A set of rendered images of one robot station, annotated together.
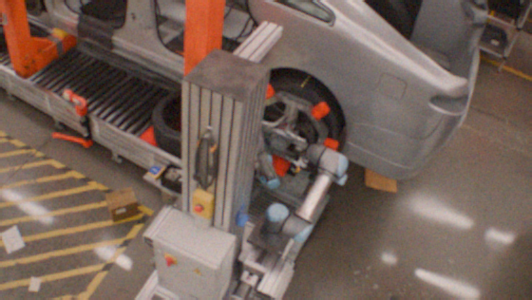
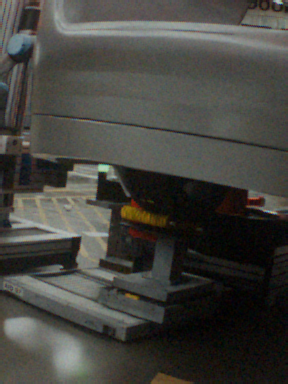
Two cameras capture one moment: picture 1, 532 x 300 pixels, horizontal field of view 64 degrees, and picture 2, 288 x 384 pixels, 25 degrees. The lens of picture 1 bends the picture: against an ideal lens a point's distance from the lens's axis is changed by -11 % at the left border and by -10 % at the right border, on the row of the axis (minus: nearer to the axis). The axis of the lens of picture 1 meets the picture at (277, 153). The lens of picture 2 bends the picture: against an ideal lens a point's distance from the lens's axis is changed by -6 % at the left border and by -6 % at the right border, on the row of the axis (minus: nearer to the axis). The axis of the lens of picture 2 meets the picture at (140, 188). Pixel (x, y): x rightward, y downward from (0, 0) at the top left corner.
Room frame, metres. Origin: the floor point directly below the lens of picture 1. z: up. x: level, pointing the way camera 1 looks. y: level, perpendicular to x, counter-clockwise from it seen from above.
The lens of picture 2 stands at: (3.38, -3.01, 0.92)
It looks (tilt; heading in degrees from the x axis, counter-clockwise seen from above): 6 degrees down; 108
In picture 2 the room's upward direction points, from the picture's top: 8 degrees clockwise
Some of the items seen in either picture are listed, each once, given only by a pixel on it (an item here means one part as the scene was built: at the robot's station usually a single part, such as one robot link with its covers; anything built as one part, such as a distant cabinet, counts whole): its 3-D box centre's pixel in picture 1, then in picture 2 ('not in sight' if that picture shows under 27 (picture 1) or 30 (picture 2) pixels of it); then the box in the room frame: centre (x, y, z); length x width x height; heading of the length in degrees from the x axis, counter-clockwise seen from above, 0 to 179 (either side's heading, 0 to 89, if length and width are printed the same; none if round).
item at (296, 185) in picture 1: (287, 164); (168, 259); (2.64, -0.10, 0.32); 0.40 x 0.30 x 0.28; 72
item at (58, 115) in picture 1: (112, 106); (287, 256); (3.08, 1.62, 0.14); 2.47 x 0.85 x 0.27; 72
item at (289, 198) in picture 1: (284, 179); (162, 298); (2.64, -0.10, 0.13); 0.50 x 0.36 x 0.10; 72
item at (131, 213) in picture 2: not in sight; (146, 216); (2.53, -0.19, 0.51); 0.29 x 0.06 x 0.06; 162
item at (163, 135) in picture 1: (192, 123); (239, 230); (2.81, 0.75, 0.39); 0.66 x 0.66 x 0.24
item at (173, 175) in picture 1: (177, 178); (119, 189); (2.09, 0.67, 0.51); 0.20 x 0.14 x 0.13; 77
